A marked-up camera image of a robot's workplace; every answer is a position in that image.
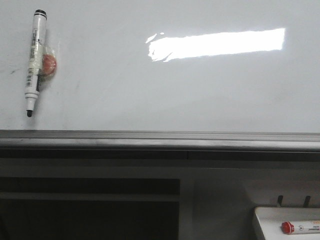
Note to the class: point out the red round magnet with tape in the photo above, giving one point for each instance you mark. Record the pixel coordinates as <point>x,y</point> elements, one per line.
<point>49,64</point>

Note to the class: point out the white black-tipped whiteboard marker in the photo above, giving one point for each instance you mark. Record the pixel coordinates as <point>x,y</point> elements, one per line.
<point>35,63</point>

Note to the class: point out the white whiteboard surface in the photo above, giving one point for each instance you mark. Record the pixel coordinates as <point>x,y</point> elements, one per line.
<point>166,65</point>

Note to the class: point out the grey aluminium whiteboard ledge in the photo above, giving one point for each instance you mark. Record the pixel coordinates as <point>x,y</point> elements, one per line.
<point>42,143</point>

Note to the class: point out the left black tray hook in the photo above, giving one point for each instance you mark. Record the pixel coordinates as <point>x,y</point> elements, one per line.
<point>279,202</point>

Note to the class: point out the black tray hook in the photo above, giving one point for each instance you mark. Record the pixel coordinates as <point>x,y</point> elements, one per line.
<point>306,201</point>
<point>279,202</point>

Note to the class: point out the white marker tray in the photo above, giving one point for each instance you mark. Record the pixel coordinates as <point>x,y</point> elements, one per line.
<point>267,222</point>

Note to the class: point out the red-capped white marker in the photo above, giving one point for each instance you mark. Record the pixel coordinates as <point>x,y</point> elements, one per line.
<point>300,227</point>

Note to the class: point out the right black tray hook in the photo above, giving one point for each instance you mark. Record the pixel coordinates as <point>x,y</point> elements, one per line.
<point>306,201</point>

